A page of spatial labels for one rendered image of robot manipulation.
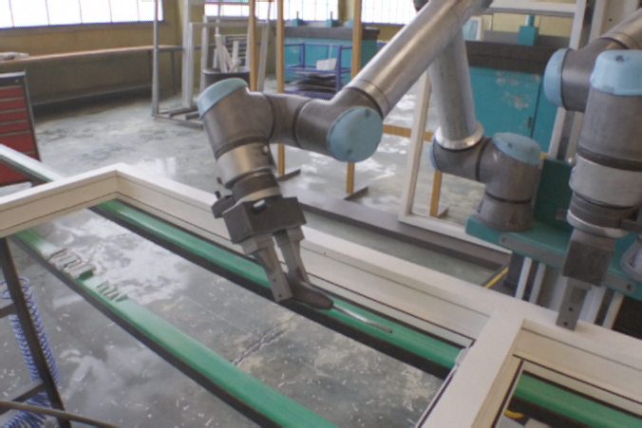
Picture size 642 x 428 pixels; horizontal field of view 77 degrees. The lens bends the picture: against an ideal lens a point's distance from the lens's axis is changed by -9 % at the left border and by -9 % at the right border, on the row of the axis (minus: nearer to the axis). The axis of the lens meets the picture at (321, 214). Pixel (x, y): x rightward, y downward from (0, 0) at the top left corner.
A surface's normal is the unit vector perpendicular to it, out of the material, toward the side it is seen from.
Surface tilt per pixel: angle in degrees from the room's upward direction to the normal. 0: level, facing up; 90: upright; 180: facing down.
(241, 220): 76
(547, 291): 90
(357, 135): 92
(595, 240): 0
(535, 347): 90
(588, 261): 90
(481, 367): 0
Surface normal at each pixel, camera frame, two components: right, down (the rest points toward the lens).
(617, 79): -0.85, 0.15
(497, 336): 0.02, -0.91
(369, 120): 0.69, 0.35
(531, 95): -0.58, 0.32
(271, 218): 0.74, -0.37
